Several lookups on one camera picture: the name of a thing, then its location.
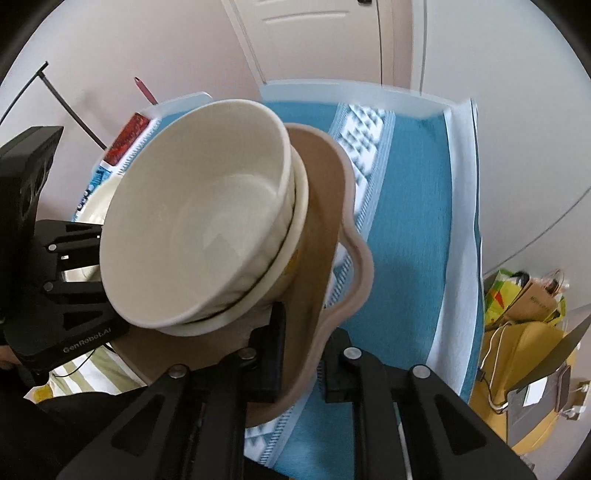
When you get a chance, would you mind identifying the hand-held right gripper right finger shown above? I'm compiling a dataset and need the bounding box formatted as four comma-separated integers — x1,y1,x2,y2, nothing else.
323,329,539,480

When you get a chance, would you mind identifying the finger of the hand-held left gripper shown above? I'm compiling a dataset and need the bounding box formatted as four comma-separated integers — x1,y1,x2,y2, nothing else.
42,276,114,311
36,220,106,274

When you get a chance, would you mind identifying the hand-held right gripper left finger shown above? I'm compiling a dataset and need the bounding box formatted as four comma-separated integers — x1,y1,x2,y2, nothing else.
55,302,287,480

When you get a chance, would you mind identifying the cream bowl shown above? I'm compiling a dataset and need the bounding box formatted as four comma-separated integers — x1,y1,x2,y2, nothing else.
161,143,310,337

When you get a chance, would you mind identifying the white bowl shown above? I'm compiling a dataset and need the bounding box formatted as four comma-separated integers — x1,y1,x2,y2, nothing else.
99,98,296,329

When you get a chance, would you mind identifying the beige tray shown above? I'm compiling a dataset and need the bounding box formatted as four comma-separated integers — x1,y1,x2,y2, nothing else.
113,122,374,428

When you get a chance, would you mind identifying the floral tablecloth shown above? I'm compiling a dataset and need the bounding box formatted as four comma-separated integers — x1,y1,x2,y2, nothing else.
23,346,148,404

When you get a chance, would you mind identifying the red packet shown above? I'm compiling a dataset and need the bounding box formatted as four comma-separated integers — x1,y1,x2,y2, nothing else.
105,112,151,167

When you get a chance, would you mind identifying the black rack pole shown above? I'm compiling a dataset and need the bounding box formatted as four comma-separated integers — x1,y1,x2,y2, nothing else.
0,61,108,151

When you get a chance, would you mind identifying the green yellow shopping bag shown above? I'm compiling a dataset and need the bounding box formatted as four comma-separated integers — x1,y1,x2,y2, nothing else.
482,269,522,326

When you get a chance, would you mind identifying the blue towel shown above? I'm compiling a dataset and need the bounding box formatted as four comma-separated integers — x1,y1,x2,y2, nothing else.
71,100,483,480

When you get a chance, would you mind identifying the yellow paper bag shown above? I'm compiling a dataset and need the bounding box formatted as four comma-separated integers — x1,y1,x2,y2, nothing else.
468,318,591,457

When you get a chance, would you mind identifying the brown paper bag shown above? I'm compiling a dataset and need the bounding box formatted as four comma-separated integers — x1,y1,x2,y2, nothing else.
510,270,566,324

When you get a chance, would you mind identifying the white door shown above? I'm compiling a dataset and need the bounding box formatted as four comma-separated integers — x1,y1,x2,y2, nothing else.
221,0,386,85

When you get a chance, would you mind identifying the pink handled mop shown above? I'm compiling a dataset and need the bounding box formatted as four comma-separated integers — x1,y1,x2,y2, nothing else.
133,77,160,106

